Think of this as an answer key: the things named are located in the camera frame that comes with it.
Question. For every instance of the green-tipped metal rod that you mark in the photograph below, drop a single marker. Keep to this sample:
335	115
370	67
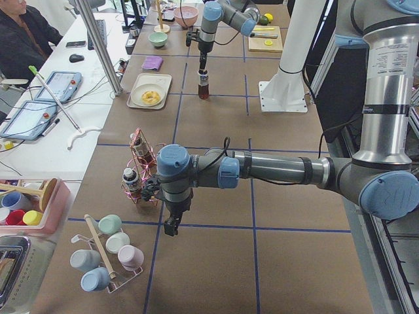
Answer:
33	69

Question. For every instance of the round cream plate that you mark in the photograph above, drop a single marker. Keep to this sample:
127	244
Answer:
139	90

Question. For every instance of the wooden stand round base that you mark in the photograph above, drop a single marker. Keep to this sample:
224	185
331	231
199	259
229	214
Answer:
161	27

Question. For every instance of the grey-blue cup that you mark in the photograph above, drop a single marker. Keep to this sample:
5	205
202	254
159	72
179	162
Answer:
85	260

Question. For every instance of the folded purple cloth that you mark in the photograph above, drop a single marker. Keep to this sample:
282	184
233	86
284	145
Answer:
152	63

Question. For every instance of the pink cup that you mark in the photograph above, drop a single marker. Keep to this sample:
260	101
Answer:
131	257

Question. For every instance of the pink bowl with ice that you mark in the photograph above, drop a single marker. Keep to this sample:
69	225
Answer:
186	16

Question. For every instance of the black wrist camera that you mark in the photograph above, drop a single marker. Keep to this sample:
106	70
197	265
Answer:
192	36
151	189

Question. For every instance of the rear tea bottle in rack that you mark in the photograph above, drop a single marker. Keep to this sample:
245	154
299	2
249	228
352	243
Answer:
141	150

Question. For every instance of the upper teach pendant tablet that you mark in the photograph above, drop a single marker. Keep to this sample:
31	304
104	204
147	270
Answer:
64	84

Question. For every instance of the mint green bowl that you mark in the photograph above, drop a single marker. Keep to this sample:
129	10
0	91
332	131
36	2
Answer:
158	39

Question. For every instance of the green lime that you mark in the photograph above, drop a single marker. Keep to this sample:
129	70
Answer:
263	21

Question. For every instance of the wire cup rack wooden handle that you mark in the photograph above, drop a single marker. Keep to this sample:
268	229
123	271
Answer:
93	239

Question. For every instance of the mint green cup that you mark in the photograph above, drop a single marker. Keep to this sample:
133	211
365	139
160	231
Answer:
110	224

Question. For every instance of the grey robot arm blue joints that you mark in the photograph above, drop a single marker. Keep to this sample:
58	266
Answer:
377	177

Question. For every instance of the glazed ring donut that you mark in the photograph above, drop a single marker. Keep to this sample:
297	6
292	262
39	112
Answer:
150	98

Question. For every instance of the pink bin with cups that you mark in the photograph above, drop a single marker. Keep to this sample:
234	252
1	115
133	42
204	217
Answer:
50	201

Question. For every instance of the front tea bottle in rack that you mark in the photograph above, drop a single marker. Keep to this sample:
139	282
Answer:
132	184

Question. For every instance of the second grey robot arm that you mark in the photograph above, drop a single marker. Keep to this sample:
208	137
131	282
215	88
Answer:
178	171

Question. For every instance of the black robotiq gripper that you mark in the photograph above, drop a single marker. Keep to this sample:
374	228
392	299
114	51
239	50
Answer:
179	207

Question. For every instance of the tea bottle white cap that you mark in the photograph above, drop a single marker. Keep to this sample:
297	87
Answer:
203	84

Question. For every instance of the cream rectangular serving tray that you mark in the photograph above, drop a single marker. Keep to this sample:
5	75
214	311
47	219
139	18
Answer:
160	79

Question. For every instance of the black computer mouse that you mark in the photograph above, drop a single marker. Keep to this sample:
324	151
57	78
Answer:
74	58

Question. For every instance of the black keyboard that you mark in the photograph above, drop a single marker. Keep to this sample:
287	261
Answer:
100	24

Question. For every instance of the steel muddler black tip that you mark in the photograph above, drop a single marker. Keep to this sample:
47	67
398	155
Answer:
264	35

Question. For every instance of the copper wire bottle rack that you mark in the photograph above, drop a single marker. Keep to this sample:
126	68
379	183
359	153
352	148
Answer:
144	171

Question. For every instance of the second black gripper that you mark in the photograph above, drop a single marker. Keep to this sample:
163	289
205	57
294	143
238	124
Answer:
203	50

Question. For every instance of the black smartphone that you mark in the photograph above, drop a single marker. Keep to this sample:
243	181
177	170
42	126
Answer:
75	44

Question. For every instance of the white cup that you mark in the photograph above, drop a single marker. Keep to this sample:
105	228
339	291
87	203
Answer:
116	241

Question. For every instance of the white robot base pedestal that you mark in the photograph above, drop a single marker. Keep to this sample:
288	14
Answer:
284	92

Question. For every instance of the silver toaster appliance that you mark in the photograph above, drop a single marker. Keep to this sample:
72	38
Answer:
15	287

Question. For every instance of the light blue cup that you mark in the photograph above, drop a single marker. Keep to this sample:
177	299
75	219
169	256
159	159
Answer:
95	279

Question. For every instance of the black marker pen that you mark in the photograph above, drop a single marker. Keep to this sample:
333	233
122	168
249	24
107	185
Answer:
50	127

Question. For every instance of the wooden cutting board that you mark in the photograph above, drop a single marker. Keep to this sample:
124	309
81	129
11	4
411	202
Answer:
257	44

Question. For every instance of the aluminium frame post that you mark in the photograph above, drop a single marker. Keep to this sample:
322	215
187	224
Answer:
99	47

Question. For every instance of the tea bottle in rack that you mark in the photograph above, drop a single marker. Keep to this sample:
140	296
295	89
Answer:
141	150
132	184

